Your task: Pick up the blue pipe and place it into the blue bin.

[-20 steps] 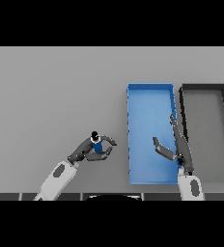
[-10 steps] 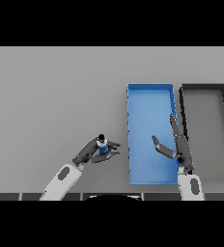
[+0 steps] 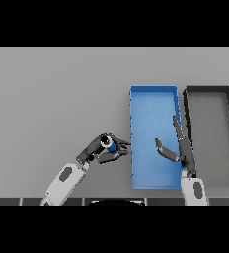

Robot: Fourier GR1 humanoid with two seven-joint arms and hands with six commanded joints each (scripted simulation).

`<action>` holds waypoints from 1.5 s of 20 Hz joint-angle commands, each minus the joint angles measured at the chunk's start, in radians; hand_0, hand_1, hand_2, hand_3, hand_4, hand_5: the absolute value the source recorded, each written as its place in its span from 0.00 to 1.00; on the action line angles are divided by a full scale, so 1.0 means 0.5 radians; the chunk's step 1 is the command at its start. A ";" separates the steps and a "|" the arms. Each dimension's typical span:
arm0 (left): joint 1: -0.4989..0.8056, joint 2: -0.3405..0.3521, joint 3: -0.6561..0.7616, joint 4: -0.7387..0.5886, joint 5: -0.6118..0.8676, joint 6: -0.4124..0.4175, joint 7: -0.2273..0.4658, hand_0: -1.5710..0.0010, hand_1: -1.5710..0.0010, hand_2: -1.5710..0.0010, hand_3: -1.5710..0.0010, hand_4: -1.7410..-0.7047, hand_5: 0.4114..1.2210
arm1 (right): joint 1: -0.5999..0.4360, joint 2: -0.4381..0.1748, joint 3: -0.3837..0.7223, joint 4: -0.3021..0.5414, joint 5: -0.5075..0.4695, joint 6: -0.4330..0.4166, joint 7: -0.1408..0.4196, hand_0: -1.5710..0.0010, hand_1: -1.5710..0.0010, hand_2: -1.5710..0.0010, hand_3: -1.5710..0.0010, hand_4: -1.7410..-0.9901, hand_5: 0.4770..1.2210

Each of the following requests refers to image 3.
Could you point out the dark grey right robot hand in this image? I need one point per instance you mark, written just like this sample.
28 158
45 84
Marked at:
186 154

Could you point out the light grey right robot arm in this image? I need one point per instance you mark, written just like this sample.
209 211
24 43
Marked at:
193 190

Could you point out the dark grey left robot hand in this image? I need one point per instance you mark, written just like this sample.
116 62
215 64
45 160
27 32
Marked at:
92 149

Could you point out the blue bin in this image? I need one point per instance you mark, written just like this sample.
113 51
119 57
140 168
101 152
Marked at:
154 136

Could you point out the dark grey bin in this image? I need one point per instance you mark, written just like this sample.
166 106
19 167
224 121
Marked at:
212 135

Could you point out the blue pipe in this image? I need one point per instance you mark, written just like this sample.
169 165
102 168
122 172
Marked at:
108 144

